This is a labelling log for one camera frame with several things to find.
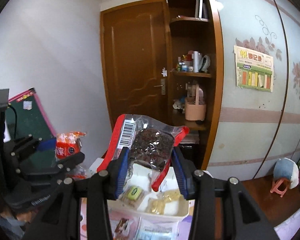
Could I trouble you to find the wooden corner shelf unit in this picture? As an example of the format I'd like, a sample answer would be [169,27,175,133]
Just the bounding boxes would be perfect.
[167,0,224,170]

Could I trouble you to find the white pillow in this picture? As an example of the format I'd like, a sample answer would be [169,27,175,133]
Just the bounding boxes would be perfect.
[274,209,300,240]

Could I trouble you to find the yellow green snack packet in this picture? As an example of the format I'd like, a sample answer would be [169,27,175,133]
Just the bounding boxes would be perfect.
[121,186,145,208]

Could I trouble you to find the person's left hand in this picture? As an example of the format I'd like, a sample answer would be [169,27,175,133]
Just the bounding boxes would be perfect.
[0,209,37,228]

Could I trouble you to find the folded pink towels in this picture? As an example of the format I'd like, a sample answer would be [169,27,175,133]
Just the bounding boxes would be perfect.
[180,133,200,144]

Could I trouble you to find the white plastic storage bin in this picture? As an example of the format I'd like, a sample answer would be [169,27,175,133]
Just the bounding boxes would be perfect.
[108,164,194,222]

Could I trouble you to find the pink plastic stool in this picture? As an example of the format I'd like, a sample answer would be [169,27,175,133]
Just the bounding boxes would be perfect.
[270,178,290,198]

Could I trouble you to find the red bag dark dried fruit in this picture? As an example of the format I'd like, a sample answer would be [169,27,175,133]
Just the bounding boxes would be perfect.
[97,114,190,192]

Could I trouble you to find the small brown photo packet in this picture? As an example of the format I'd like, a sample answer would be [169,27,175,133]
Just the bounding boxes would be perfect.
[114,218,133,240]

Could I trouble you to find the blue white snack packet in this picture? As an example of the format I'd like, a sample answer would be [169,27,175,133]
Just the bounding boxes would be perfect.
[134,218,179,240]

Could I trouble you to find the clear bag yellow puffs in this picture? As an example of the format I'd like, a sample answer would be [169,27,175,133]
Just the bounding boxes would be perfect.
[146,189,183,215]

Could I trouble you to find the brown wooden door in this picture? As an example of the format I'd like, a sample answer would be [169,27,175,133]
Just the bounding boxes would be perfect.
[100,0,170,126]

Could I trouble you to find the white cylinder bottle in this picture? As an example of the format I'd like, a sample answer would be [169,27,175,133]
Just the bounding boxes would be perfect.
[192,51,199,73]

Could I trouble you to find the colourful wall poster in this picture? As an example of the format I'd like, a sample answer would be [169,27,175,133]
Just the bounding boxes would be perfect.
[234,46,274,92]

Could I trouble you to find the blue white cushion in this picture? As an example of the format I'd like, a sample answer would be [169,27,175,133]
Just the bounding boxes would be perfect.
[273,158,299,189]

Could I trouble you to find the green chalkboard pink frame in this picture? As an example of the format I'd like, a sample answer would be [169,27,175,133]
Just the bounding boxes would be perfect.
[3,87,57,165]

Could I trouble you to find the pink storage basket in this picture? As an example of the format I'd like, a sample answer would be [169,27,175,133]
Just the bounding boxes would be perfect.
[185,84,206,121]

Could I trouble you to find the orange red snack packet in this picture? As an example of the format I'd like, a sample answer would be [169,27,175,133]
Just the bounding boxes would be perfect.
[55,131,87,160]

